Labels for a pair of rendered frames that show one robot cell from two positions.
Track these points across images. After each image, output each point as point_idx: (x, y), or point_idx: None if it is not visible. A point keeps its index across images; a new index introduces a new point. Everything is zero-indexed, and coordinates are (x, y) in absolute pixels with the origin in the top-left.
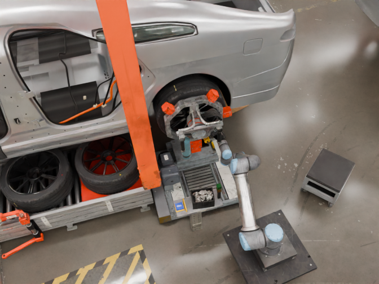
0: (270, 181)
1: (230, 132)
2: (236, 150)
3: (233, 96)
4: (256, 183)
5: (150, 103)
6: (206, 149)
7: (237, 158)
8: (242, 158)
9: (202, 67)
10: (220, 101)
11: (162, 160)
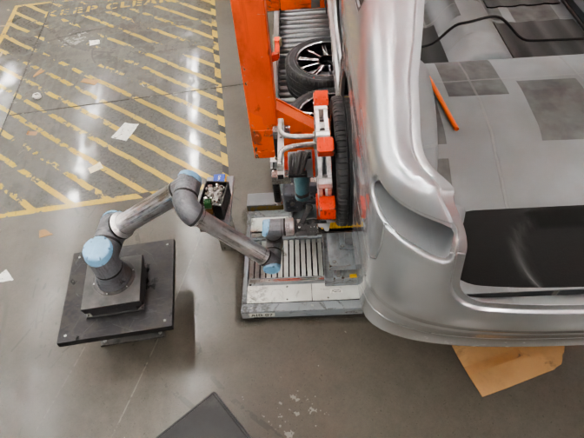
0: (267, 369)
1: None
2: (353, 332)
3: (353, 214)
4: (271, 344)
5: (341, 84)
6: (340, 257)
7: (193, 176)
8: (189, 182)
9: (349, 90)
10: (336, 183)
11: None
